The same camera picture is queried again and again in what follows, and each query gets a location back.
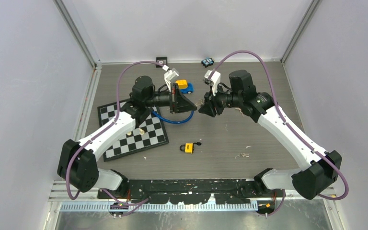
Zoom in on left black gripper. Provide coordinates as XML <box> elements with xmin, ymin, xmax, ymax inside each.
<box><xmin>145</xmin><ymin>83</ymin><xmax>197</xmax><ymax>115</ymax></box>

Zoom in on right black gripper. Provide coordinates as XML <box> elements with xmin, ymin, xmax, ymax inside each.
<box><xmin>198</xmin><ymin>83</ymin><xmax>242</xmax><ymax>117</ymax></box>

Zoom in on yellow black padlock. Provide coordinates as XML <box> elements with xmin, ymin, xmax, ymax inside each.
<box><xmin>179</xmin><ymin>142</ymin><xmax>202</xmax><ymax>154</ymax></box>

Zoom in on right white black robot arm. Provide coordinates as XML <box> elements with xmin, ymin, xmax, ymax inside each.
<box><xmin>198</xmin><ymin>70</ymin><xmax>342</xmax><ymax>200</ymax></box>

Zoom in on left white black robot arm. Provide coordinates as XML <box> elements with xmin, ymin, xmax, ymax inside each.
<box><xmin>57</xmin><ymin>76</ymin><xmax>197</xmax><ymax>198</ymax></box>

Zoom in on blue yellow toy car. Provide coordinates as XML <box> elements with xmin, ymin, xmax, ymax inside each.
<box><xmin>175</xmin><ymin>80</ymin><xmax>194</xmax><ymax>94</ymax></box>

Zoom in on black white chessboard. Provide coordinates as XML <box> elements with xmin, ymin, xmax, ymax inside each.
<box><xmin>103</xmin><ymin>113</ymin><xmax>169</xmax><ymax>161</ymax></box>

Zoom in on black blue owl toy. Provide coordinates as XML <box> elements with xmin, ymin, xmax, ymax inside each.
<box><xmin>201</xmin><ymin>57</ymin><xmax>215</xmax><ymax>68</ymax></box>

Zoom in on small black square box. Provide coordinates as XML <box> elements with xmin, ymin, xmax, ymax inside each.
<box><xmin>156</xmin><ymin>57</ymin><xmax>168</xmax><ymax>68</ymax></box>

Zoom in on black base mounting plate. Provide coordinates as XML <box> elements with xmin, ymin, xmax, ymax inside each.
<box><xmin>97</xmin><ymin>179</ymin><xmax>283</xmax><ymax>205</ymax></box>

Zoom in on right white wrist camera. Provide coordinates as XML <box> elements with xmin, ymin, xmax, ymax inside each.
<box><xmin>204</xmin><ymin>70</ymin><xmax>221</xmax><ymax>96</ymax></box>

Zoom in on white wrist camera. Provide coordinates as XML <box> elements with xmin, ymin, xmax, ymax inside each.
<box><xmin>204</xmin><ymin>70</ymin><xmax>221</xmax><ymax>96</ymax></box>
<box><xmin>164</xmin><ymin>68</ymin><xmax>179</xmax><ymax>92</ymax></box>

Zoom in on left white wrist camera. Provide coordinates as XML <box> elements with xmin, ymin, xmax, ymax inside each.
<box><xmin>164</xmin><ymin>68</ymin><xmax>179</xmax><ymax>92</ymax></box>

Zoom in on blue ring hoop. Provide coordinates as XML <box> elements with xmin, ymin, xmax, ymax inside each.
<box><xmin>152</xmin><ymin>111</ymin><xmax>194</xmax><ymax>124</ymax></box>

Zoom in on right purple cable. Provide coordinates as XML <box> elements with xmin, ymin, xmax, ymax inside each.
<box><xmin>212</xmin><ymin>50</ymin><xmax>350</xmax><ymax>218</ymax></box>

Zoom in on purple cable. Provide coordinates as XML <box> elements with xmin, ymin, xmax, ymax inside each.
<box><xmin>212</xmin><ymin>50</ymin><xmax>350</xmax><ymax>218</ymax></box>
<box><xmin>64</xmin><ymin>61</ymin><xmax>172</xmax><ymax>217</ymax></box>

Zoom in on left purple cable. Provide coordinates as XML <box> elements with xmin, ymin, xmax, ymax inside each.
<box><xmin>64</xmin><ymin>61</ymin><xmax>172</xmax><ymax>217</ymax></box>

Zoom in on perforated metal rail strip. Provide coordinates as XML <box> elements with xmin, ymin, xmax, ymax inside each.
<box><xmin>59</xmin><ymin>201</ymin><xmax>258</xmax><ymax>212</ymax></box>

